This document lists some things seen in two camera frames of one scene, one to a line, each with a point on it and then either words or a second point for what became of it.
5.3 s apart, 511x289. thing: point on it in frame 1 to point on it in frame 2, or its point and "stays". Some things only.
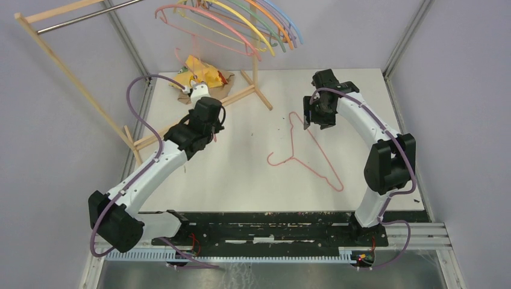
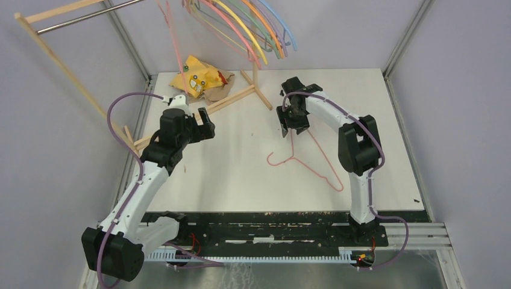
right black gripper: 325,121 to 282,113
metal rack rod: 59,25 stays
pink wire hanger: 303,162 stays
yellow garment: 197,71 stays
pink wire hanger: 194,74 to 168,17
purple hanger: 282,20 to 276,26
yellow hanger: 242,19 to 242,24
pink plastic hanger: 191,32 to 228,21
